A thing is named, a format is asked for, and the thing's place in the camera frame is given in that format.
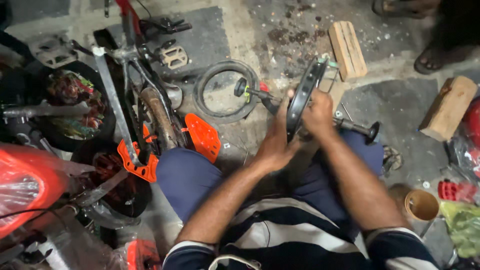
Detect person's right hand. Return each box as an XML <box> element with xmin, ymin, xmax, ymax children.
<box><xmin>301</xmin><ymin>88</ymin><xmax>340</xmax><ymax>142</ymax></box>

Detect person's sandal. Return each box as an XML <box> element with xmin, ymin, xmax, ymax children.
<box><xmin>382</xmin><ymin>145</ymin><xmax>404</xmax><ymax>178</ymax></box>

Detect black axle rod with grips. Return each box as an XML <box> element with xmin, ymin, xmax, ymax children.
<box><xmin>233</xmin><ymin>77</ymin><xmax>380</xmax><ymax>145</ymax></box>

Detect green plastic bag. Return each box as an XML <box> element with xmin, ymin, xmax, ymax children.
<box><xmin>440</xmin><ymin>200</ymin><xmax>480</xmax><ymax>259</ymax></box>

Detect black wheel with red spokes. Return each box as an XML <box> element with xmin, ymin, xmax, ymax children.
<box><xmin>70</xmin><ymin>140</ymin><xmax>153</xmax><ymax>219</ymax></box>

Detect silver metal mudguard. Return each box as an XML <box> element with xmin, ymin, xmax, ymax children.
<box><xmin>92</xmin><ymin>46</ymin><xmax>146</xmax><ymax>167</ymax></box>

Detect person's striped shirt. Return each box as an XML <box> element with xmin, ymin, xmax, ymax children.
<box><xmin>162</xmin><ymin>197</ymin><xmax>440</xmax><ymax>270</ymax></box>

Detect red bicycle frame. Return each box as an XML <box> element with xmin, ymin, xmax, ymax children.
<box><xmin>92</xmin><ymin>0</ymin><xmax>188</xmax><ymax>167</ymax></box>

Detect beige bicycle pedal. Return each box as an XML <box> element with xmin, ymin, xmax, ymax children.
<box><xmin>158</xmin><ymin>44</ymin><xmax>189</xmax><ymax>71</ymax></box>

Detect black brake lever handlebar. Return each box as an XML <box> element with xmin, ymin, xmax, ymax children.
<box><xmin>139</xmin><ymin>16</ymin><xmax>193</xmax><ymax>35</ymax></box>

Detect thin metal spoke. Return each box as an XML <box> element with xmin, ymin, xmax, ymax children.
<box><xmin>341</xmin><ymin>102</ymin><xmax>354</xmax><ymax>122</ymax></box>

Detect black wheel rim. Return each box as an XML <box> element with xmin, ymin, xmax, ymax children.
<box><xmin>286</xmin><ymin>57</ymin><xmax>329</xmax><ymax>144</ymax></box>

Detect red plastic pedal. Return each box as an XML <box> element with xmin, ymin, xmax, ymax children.
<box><xmin>437</xmin><ymin>179</ymin><xmax>478</xmax><ymax>203</ymax></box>

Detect slatted wooden block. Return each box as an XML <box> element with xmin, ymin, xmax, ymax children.
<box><xmin>328</xmin><ymin>21</ymin><xmax>368</xmax><ymax>82</ymax></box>

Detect red plastic-wrapped part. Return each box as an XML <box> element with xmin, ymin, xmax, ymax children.
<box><xmin>0</xmin><ymin>143</ymin><xmax>71</xmax><ymax>240</ymax></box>

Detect grey bicycle pedal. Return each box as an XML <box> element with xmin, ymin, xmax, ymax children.
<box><xmin>27</xmin><ymin>34</ymin><xmax>79</xmax><ymax>69</ymax></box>

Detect person's left hand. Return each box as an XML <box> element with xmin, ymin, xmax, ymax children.
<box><xmin>255</xmin><ymin>89</ymin><xmax>302</xmax><ymax>174</ymax></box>

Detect black rubber tyre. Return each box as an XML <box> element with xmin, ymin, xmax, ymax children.
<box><xmin>193</xmin><ymin>59</ymin><xmax>260</xmax><ymax>125</ymax></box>

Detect plain wooden block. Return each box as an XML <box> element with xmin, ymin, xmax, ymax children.
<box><xmin>418</xmin><ymin>76</ymin><xmax>478</xmax><ymax>142</ymax></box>

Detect person's blue trousers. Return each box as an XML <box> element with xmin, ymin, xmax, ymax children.
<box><xmin>155</xmin><ymin>128</ymin><xmax>385</xmax><ymax>244</ymax></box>

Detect wheel with colourful spoke beads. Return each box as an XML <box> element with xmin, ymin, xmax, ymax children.
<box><xmin>35</xmin><ymin>61</ymin><xmax>118</xmax><ymax>152</ymax></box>

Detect red part in clear wrap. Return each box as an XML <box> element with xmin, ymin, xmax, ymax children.
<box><xmin>446</xmin><ymin>97</ymin><xmax>480</xmax><ymax>179</ymax></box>

